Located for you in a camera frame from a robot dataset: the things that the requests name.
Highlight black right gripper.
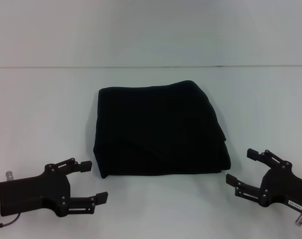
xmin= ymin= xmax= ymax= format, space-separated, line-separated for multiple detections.
xmin=225 ymin=148 xmax=302 ymax=209

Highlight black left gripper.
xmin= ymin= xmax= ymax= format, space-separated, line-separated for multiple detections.
xmin=0 ymin=157 xmax=109 ymax=218

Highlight black shirt with FREE print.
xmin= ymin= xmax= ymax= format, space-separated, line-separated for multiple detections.
xmin=93 ymin=80 xmax=232 ymax=179

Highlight silver right wrist connector plug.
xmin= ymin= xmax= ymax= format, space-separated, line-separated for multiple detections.
xmin=293 ymin=208 xmax=302 ymax=227

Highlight thin dark left wrist cable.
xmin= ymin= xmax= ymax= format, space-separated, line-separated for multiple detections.
xmin=1 ymin=213 xmax=22 ymax=227

